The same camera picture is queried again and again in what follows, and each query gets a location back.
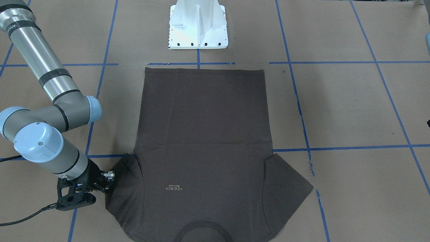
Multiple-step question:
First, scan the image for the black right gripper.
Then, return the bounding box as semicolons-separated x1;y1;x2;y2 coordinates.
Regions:
56;163;116;211

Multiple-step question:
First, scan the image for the dark brown t-shirt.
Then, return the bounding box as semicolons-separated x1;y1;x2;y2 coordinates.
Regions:
105;68;313;242

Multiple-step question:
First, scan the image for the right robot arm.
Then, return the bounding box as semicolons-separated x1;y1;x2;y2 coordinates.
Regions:
0;0;114;211

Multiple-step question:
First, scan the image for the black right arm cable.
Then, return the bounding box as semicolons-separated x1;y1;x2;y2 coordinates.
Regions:
0;202;59;227

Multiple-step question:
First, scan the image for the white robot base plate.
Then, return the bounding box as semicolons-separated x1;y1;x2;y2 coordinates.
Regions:
168;0;229;49

